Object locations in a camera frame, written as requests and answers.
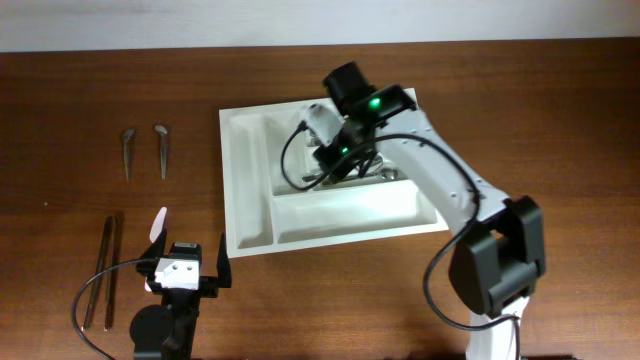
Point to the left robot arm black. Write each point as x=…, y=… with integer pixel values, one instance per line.
x=166, y=330

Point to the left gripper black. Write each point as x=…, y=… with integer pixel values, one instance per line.
x=211, y=285

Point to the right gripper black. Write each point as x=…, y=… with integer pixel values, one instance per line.
x=326, y=158

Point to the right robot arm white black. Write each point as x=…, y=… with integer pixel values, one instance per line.
x=497, y=249

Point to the white plastic cutlery tray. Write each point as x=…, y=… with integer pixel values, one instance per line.
x=263, y=214

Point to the small metal spoon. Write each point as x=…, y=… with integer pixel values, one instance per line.
x=127, y=137
x=163, y=140

